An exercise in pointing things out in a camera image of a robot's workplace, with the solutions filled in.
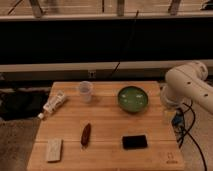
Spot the black hanging cable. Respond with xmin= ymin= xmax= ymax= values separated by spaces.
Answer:
xmin=109 ymin=9 xmax=140 ymax=77

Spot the white sponge block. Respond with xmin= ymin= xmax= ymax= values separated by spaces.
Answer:
xmin=46 ymin=139 xmax=62 ymax=162

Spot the white tube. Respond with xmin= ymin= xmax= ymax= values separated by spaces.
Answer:
xmin=38 ymin=91 xmax=67 ymax=119

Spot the green bowl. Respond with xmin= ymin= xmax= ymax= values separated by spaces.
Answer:
xmin=117 ymin=86 xmax=149 ymax=113

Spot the black eraser block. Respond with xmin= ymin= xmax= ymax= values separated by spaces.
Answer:
xmin=122 ymin=135 xmax=148 ymax=150

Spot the clear plastic cup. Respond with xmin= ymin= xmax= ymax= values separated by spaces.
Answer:
xmin=78 ymin=81 xmax=93 ymax=103

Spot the dark red pepper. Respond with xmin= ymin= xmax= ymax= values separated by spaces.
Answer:
xmin=81 ymin=123 xmax=91 ymax=148

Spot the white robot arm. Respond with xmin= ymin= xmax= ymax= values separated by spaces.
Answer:
xmin=160 ymin=61 xmax=213 ymax=124

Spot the black cable on floor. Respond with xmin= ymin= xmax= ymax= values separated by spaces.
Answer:
xmin=173 ymin=101 xmax=208 ymax=171

